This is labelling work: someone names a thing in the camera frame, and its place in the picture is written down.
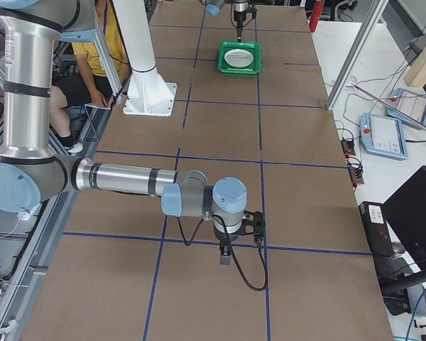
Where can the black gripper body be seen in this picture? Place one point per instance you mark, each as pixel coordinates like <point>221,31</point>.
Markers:
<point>224,237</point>
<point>238,14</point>

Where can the person's hand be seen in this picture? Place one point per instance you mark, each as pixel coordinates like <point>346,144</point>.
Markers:
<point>99,100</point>

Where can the white round plate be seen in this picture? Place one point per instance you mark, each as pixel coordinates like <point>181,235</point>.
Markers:
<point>239,65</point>

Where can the yellow plastic spoon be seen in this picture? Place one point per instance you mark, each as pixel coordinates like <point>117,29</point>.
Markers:
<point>241,69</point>

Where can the green plastic tray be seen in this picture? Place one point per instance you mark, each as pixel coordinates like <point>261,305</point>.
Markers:
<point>252,47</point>

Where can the red cylinder tube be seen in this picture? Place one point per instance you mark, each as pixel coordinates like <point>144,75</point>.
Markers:
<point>315,15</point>

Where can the orange black adapter lower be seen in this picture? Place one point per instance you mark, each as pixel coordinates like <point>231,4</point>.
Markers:
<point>355,174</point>

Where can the orange black adapter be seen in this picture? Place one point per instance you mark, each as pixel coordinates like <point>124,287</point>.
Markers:
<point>355,174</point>
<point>348,147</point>

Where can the black desktop box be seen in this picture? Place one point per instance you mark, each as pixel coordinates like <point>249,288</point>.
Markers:
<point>376,229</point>

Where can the orange black adapter upper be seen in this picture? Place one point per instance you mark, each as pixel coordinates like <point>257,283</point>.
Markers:
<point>348,147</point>

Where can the person in yellow shirt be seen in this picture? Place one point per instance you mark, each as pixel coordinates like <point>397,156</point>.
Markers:
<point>79,88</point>

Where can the blue teach pendant near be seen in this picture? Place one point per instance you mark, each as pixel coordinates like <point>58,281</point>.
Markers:
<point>383,136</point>

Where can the blue teach pendant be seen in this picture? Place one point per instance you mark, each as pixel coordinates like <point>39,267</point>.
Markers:
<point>411,103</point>
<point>383,136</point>

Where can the black monitor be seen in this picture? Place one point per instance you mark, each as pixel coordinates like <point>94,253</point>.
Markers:
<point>405,211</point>

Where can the blue teach pendant far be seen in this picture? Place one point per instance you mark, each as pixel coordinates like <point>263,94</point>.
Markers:
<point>411,103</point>

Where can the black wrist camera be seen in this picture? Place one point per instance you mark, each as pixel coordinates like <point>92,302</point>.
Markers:
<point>253,11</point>
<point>254,225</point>

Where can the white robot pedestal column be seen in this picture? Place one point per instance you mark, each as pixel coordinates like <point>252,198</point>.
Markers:
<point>148,93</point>

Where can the aluminium frame post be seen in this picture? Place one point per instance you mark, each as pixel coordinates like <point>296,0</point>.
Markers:
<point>366,29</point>

